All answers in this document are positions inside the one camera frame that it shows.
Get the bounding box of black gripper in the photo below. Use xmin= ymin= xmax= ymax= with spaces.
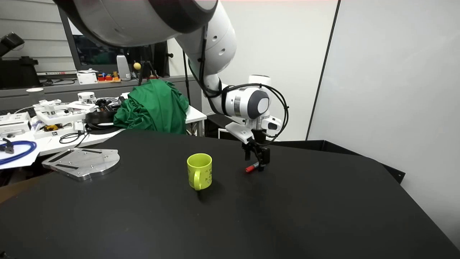
xmin=239 ymin=127 xmax=271 ymax=165

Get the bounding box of red-capped marker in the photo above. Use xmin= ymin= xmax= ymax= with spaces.
xmin=245 ymin=162 xmax=265 ymax=174

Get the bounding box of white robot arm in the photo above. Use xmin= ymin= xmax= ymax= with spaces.
xmin=53 ymin=0 xmax=271 ymax=165

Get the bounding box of yellow-green ceramic mug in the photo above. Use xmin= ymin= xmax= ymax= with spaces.
xmin=187 ymin=152 xmax=213 ymax=191

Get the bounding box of green cloth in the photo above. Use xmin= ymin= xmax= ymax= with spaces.
xmin=114 ymin=79 xmax=190 ymax=133

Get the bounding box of flat aluminium mounting plate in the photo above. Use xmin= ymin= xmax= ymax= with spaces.
xmin=42 ymin=148 xmax=120 ymax=179

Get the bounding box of white workbench with clutter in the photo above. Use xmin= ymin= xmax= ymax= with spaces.
xmin=0 ymin=92 xmax=191 ymax=152

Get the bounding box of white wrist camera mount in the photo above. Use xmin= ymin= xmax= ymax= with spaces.
xmin=226 ymin=115 xmax=283 ymax=140

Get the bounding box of blue coiled cable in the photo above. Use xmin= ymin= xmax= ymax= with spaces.
xmin=0 ymin=139 xmax=39 ymax=168

